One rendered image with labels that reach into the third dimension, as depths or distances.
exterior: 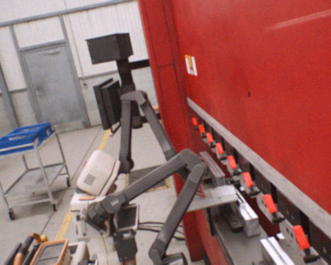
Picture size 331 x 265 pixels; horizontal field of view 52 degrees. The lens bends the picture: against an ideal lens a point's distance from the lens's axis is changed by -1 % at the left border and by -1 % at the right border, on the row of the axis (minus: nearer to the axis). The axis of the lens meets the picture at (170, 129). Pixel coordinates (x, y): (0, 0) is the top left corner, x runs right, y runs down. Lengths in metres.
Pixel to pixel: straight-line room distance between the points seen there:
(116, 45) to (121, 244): 1.51
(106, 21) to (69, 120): 2.62
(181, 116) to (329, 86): 1.93
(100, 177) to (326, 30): 1.16
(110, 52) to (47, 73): 6.42
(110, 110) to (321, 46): 2.17
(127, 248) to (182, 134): 1.18
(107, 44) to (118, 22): 6.03
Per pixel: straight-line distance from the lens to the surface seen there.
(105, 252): 1.81
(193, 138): 2.65
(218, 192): 1.91
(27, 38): 9.14
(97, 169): 1.58
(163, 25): 2.53
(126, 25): 8.66
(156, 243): 1.43
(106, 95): 2.73
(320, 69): 0.76
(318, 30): 0.75
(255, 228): 1.75
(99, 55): 2.69
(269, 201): 1.15
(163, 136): 1.79
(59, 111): 9.10
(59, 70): 8.94
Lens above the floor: 1.86
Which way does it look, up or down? 15 degrees down
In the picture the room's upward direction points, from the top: 11 degrees counter-clockwise
